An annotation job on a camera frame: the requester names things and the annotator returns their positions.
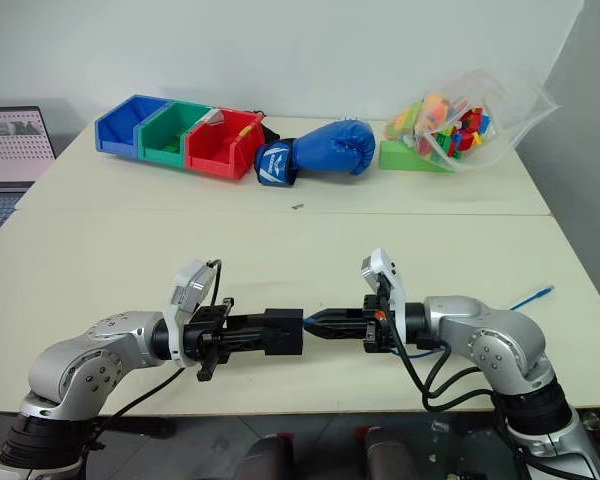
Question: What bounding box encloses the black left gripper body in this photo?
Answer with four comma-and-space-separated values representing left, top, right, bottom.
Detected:
183, 297, 236, 384

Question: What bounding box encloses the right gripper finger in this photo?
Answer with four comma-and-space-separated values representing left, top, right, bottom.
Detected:
311, 308, 368, 326
304, 323, 368, 343

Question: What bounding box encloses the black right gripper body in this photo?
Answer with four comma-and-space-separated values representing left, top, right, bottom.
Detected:
361, 294, 395, 355

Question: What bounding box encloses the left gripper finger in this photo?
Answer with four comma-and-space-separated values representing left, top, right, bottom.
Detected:
226, 330, 267, 358
227, 312, 267, 332

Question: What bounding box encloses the small black box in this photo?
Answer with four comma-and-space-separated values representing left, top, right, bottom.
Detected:
263, 308, 304, 357

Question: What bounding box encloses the dark rounded shape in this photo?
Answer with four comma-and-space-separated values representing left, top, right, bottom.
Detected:
241, 433, 296, 480
362, 426, 422, 480

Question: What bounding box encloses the red plastic storage bin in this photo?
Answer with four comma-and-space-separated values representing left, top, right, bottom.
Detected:
184, 108, 267, 182

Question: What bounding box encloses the green wedge block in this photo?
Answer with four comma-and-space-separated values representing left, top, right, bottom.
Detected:
378, 139, 454, 175

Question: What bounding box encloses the blue boxing glove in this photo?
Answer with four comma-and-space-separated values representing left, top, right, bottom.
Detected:
254, 119, 378, 189

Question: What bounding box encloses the green plastic storage bin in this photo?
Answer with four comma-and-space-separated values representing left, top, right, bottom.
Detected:
136, 101, 214, 169

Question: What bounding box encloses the clear bag of colourful blocks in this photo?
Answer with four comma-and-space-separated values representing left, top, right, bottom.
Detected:
383, 66, 564, 175

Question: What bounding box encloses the blue plastic storage bin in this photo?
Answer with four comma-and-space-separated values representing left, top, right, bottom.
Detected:
94, 94, 174, 162

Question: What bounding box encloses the grey laptop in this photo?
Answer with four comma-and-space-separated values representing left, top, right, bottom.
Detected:
0, 105, 58, 251

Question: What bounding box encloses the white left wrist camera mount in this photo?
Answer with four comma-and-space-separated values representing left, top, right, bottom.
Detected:
162, 258, 219, 369

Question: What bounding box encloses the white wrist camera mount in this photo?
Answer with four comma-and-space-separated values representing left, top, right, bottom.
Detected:
359, 248, 408, 347
162, 258, 219, 369

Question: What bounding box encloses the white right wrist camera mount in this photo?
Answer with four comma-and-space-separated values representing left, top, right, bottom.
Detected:
359, 248, 408, 347

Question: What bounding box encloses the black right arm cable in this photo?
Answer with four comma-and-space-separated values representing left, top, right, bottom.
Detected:
379, 279, 499, 414

